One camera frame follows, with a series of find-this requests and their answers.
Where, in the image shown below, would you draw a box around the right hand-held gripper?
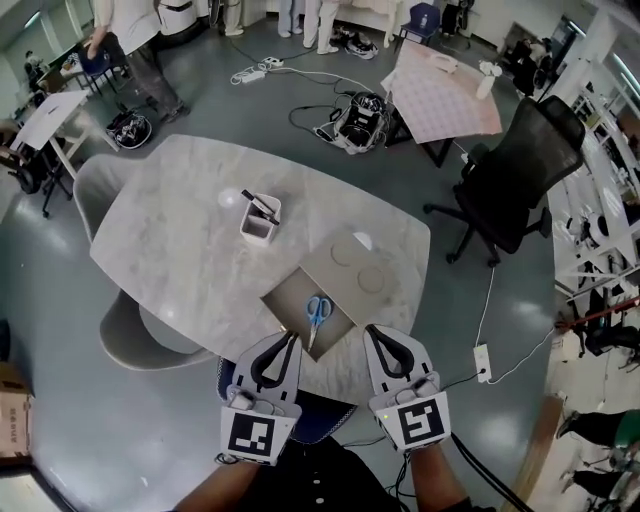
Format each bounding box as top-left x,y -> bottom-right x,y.
363,324 -> 453,454

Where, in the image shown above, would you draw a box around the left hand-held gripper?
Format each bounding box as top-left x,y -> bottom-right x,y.
219,332 -> 304,468

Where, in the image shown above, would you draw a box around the blue scissors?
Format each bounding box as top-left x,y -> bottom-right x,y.
304,295 -> 334,351

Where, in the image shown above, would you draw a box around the grey storage box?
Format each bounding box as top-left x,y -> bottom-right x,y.
260,264 -> 359,362

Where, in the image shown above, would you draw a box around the person's right forearm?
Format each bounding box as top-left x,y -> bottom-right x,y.
409,444 -> 474,512

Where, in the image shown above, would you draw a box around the person's left forearm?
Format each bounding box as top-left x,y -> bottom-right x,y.
174,462 -> 261,512

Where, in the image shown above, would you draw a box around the grey box lid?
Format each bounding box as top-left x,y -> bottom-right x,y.
298,229 -> 401,326

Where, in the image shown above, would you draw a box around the dark blue padded chair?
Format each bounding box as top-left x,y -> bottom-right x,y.
215,357 -> 359,445

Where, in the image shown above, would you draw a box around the white power strip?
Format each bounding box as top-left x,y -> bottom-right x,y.
472,342 -> 494,385

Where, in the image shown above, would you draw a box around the person's black clothing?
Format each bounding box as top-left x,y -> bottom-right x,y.
219,434 -> 416,512

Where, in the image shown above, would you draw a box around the grey shell chair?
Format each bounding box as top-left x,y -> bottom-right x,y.
73,153 -> 151,244
98,289 -> 219,372

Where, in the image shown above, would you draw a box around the white pen holder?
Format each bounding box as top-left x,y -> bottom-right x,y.
239,192 -> 283,244

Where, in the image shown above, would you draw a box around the black marker pen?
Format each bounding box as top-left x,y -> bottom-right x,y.
241,188 -> 281,226

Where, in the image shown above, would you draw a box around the red pole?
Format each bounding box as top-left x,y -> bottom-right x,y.
554,297 -> 640,329

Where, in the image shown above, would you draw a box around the black mesh office chair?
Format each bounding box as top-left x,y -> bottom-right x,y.
423,94 -> 586,268

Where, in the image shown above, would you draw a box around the white shelving rack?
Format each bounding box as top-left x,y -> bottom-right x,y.
547,74 -> 640,301

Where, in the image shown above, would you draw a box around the black white backpack device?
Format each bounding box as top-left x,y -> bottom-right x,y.
332,91 -> 391,155

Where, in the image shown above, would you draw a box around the pink patterned cloth table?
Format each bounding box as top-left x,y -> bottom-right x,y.
380,39 -> 503,169

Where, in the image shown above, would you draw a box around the black basket of gear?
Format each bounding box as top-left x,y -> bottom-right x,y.
106,110 -> 153,150

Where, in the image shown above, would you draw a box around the white bottle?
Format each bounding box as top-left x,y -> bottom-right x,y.
475,59 -> 503,100

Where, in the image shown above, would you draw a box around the white extension strip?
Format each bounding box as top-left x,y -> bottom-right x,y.
230,56 -> 285,85

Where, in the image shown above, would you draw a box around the black white equipment pile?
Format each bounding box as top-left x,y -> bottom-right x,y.
332,27 -> 379,60

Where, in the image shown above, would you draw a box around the white trestle table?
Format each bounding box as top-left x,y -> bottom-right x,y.
10,89 -> 119,179

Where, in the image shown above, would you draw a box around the white dressing table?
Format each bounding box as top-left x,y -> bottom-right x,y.
344,0 -> 406,49

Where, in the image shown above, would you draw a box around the white black machine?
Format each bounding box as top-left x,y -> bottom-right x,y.
158,0 -> 197,36

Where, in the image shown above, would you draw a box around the black power cable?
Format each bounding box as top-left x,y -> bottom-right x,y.
442,369 -> 484,391

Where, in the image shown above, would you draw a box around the white power cable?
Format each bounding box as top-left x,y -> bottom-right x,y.
477,267 -> 496,346

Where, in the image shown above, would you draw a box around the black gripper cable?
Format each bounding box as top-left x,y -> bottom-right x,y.
449,432 -> 534,512

